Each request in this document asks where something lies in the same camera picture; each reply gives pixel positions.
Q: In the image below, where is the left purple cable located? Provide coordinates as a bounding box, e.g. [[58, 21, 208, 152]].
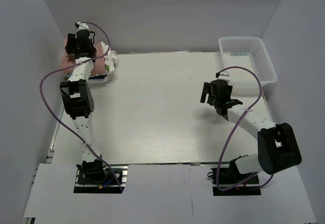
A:
[[39, 22, 125, 191]]

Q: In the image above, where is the pink printed t-shirt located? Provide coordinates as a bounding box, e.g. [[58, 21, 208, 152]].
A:
[[61, 42, 107, 75]]

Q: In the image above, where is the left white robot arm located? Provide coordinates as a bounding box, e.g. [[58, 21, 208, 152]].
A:
[[60, 27, 107, 183]]

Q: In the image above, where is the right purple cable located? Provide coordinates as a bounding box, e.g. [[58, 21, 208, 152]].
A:
[[215, 66, 275, 192]]

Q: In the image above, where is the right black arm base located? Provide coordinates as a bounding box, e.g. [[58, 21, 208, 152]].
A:
[[207, 168, 261, 196]]

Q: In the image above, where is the white printed t-shirt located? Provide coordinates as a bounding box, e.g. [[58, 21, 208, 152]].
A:
[[62, 50, 118, 84]]

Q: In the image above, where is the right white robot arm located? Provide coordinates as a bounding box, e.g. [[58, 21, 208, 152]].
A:
[[200, 79, 302, 183]]

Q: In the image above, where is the purple cable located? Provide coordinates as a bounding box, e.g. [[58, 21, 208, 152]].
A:
[[39, 22, 125, 191], [215, 66, 275, 192]]

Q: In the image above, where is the white plastic mesh basket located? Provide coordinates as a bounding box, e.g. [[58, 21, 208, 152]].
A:
[[218, 37, 277, 93]]

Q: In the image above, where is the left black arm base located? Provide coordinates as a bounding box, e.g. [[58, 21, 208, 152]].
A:
[[74, 159, 127, 194]]

